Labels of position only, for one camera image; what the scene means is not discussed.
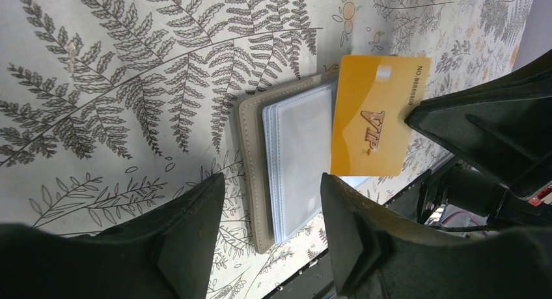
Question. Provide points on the floral patterned table mat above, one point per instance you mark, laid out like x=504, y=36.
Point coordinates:
x=110, y=108

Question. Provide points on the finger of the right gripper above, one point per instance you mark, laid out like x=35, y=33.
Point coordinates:
x=501, y=127

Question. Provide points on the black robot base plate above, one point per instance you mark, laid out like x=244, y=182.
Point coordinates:
x=450, y=180

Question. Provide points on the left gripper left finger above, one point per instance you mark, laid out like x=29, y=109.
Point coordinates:
x=165, y=253

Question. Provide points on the beige card holder wallet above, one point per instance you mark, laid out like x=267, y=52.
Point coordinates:
x=285, y=140

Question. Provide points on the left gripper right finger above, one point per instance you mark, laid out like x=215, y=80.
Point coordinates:
x=377, y=253

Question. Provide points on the gold VIP credit card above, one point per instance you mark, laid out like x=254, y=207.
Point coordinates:
x=375, y=94

